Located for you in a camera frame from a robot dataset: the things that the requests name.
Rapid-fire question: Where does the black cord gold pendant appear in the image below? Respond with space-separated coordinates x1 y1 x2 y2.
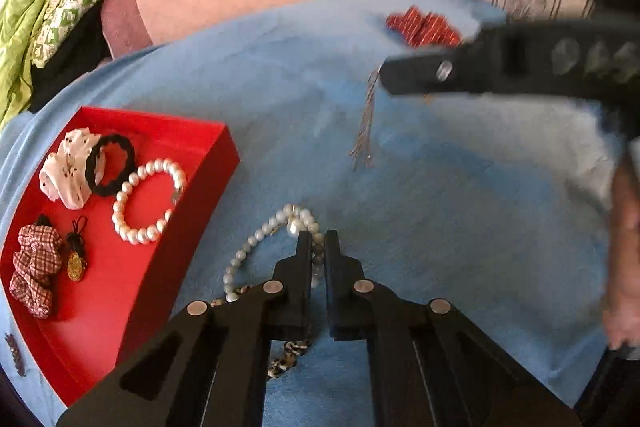
67 217 90 280

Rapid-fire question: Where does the dark cloth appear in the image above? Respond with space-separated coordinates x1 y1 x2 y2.
27 4 113 115

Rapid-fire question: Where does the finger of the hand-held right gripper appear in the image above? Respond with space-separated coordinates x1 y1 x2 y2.
381 18 640 98

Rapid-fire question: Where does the blue blanket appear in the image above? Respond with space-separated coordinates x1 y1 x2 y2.
0 0 626 427

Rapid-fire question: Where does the silver chain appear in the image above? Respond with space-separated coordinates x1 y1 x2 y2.
347 67 387 172

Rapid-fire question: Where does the white cherry-print scrunchie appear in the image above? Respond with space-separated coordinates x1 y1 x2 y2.
40 129 106 210

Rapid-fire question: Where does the red polka-dot scrunchie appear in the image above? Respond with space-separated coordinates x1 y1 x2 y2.
385 6 462 49

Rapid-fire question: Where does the person's right hand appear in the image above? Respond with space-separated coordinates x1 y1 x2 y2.
602 157 637 350

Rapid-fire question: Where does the red plaid scrunchie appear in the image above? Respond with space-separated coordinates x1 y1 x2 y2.
10 222 63 320

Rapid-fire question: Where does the red tray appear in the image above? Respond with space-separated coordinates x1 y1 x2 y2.
0 106 242 408

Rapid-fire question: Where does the white pearl bracelet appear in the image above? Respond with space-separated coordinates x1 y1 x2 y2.
112 159 187 245

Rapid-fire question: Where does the black scrunchie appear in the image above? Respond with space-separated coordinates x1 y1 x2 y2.
84 133 137 198

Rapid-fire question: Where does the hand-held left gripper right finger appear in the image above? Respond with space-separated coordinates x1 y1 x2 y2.
325 230 585 427

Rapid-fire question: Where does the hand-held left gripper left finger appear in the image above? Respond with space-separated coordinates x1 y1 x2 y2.
56 231 315 427

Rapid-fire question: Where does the dark beaded hair clip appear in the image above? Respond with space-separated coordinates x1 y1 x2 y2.
2 331 27 377

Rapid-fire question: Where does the grey pearl bracelet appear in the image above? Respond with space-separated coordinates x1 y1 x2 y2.
223 203 327 304

